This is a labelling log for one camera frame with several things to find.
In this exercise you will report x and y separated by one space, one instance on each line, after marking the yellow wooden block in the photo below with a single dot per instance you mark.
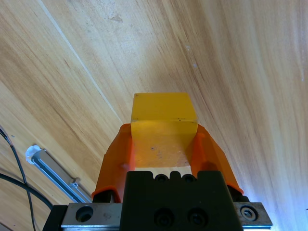
163 120

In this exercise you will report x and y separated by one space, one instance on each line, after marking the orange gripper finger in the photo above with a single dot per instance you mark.
211 158
113 163

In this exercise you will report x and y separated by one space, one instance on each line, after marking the grey aluminium rail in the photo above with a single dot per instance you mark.
55 172

